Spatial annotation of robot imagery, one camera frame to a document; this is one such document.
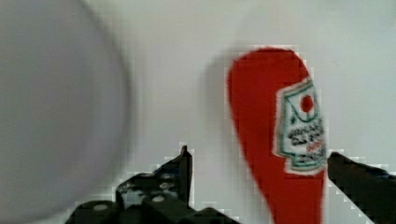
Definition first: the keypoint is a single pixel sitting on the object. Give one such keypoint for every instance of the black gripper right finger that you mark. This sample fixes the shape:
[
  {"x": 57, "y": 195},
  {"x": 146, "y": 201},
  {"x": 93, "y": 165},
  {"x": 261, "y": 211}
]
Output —
[{"x": 371, "y": 189}]

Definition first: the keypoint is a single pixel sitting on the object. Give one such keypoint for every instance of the round lilac plate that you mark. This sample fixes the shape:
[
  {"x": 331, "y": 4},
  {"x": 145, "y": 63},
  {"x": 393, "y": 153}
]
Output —
[{"x": 64, "y": 106}]

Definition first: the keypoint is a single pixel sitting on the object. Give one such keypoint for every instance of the red ketchup bottle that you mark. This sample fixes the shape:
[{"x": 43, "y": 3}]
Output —
[{"x": 279, "y": 126}]

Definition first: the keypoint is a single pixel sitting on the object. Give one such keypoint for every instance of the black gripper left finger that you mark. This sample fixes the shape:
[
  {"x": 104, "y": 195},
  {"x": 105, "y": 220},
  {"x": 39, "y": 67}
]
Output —
[{"x": 159, "y": 197}]

